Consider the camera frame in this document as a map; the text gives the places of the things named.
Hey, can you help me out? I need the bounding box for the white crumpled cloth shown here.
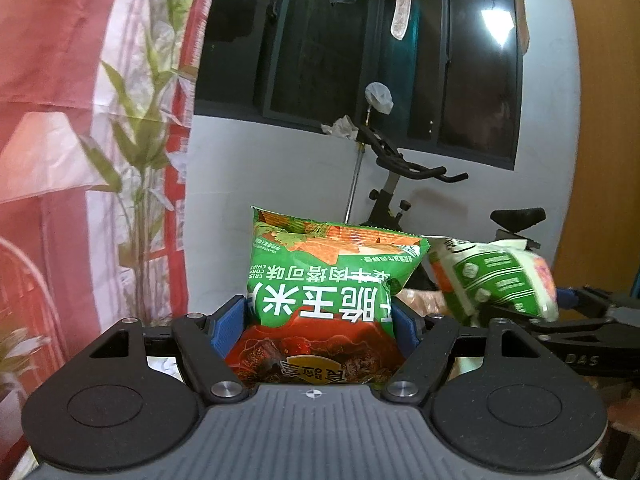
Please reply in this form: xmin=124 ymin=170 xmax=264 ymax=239
xmin=320 ymin=116 xmax=359 ymax=142

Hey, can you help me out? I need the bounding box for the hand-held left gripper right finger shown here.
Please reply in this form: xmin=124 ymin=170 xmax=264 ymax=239
xmin=382 ymin=305 xmax=543 ymax=405

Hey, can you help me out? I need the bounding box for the black exercise bike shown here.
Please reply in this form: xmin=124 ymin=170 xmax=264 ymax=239
xmin=345 ymin=122 xmax=548 ymax=293

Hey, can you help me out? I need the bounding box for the clear plastic bag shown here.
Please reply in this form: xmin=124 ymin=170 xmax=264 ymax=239
xmin=366 ymin=82 xmax=394 ymax=116

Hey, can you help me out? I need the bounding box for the wooden panel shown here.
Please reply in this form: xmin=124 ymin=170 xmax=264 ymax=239
xmin=552 ymin=25 xmax=640 ymax=301

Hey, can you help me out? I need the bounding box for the white and green snack bag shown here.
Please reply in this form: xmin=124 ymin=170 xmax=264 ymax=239
xmin=429 ymin=237 xmax=559 ymax=327

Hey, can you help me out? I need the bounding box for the red bamboo print curtain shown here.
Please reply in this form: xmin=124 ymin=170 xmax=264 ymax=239
xmin=0 ymin=0 xmax=221 ymax=461

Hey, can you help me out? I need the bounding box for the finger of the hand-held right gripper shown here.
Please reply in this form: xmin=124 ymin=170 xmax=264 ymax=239
xmin=529 ymin=316 xmax=617 ymax=344
xmin=557 ymin=286 xmax=640 ymax=314

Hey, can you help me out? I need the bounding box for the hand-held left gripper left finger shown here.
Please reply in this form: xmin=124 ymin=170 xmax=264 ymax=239
xmin=90 ymin=296 xmax=251 ymax=404

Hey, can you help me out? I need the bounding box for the green and red chip bag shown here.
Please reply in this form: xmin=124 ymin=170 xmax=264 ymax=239
xmin=225 ymin=205 xmax=431 ymax=387

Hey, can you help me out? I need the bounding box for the hanging beige strap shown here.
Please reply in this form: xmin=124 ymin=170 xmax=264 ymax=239
xmin=391 ymin=0 xmax=427 ymax=42

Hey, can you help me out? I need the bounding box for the dark sliding window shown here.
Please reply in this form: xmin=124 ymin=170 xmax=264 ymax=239
xmin=192 ymin=0 xmax=524 ymax=171

